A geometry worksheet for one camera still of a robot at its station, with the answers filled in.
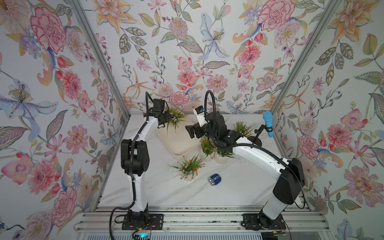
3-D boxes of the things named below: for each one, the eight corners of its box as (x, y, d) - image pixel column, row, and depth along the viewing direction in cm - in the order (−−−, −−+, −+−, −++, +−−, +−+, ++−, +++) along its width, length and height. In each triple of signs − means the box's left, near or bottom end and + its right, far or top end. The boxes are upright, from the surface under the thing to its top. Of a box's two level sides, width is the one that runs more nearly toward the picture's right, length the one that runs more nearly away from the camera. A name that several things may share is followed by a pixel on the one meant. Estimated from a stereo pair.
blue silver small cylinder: (212, 188, 87) (213, 186, 84) (207, 180, 90) (207, 178, 87) (222, 181, 89) (223, 179, 87) (216, 174, 92) (217, 172, 90)
